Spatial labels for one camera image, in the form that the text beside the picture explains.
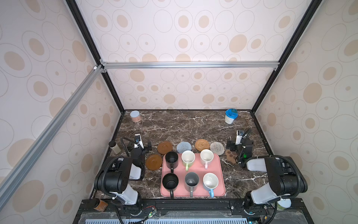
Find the cork paw print coaster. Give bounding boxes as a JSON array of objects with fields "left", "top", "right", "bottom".
[{"left": 225, "top": 149, "right": 237, "bottom": 164}]

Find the light brown wooden coaster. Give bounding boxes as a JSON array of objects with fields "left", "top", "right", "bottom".
[{"left": 145, "top": 155, "right": 162, "bottom": 171}]

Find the dark brown wooden coaster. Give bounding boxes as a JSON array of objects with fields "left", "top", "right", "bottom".
[{"left": 157, "top": 141, "right": 173, "bottom": 155}]

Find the white woven round coaster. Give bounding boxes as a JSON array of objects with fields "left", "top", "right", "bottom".
[{"left": 210, "top": 142, "right": 225, "bottom": 155}]

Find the woven rattan round coaster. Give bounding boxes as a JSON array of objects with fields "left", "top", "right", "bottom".
[{"left": 194, "top": 139, "right": 210, "bottom": 152}]

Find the grey felt round coaster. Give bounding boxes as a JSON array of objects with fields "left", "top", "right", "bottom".
[{"left": 176, "top": 141, "right": 192, "bottom": 154}]

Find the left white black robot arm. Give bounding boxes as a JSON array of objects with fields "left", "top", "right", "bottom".
[{"left": 94, "top": 142, "right": 152, "bottom": 209}]

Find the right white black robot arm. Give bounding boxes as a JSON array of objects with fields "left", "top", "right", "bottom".
[{"left": 226, "top": 138, "right": 308, "bottom": 210}]

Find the small bottle black cap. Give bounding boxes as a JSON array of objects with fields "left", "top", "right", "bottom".
[{"left": 108, "top": 141, "right": 121, "bottom": 155}]

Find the black mug rear left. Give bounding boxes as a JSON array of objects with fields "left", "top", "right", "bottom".
[{"left": 165, "top": 151, "right": 179, "bottom": 173}]

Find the black mug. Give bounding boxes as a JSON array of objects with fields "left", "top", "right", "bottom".
[
  {"left": 165, "top": 151, "right": 179, "bottom": 173},
  {"left": 162, "top": 173, "right": 179, "bottom": 199}
]

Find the pink jar white lid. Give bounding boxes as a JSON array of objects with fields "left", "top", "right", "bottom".
[{"left": 130, "top": 110, "right": 142, "bottom": 123}]

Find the white cup blue lid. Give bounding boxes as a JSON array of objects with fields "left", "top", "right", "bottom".
[{"left": 224, "top": 108, "right": 238, "bottom": 125}]

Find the black mug front left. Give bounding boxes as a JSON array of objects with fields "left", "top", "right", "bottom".
[{"left": 162, "top": 173, "right": 179, "bottom": 199}]

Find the pink rectangular tray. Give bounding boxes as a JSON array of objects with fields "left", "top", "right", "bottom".
[{"left": 160, "top": 154, "right": 226, "bottom": 198}]

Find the grey mug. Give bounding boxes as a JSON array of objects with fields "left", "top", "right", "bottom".
[{"left": 185, "top": 172, "right": 200, "bottom": 197}]

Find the diagonal aluminium bar left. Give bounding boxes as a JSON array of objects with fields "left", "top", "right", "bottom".
[{"left": 1, "top": 65, "right": 103, "bottom": 209}]

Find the horizontal aluminium bar rear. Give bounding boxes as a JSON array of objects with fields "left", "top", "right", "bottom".
[{"left": 94, "top": 61, "right": 280, "bottom": 71}]

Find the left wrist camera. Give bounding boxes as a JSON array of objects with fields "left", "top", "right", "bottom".
[{"left": 134, "top": 133, "right": 144, "bottom": 150}]

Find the pink handled white mug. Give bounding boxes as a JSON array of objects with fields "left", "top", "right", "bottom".
[{"left": 200, "top": 149, "right": 214, "bottom": 169}]

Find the blue handled white mug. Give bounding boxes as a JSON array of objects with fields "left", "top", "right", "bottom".
[{"left": 203, "top": 173, "right": 219, "bottom": 198}]

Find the green handled white mug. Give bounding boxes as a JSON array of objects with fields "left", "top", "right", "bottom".
[{"left": 181, "top": 151, "right": 195, "bottom": 171}]

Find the brown block on rail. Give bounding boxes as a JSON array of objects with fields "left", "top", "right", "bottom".
[{"left": 90, "top": 198, "right": 108, "bottom": 212}]

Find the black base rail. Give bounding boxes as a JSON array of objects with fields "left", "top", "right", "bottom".
[{"left": 73, "top": 198, "right": 313, "bottom": 224}]

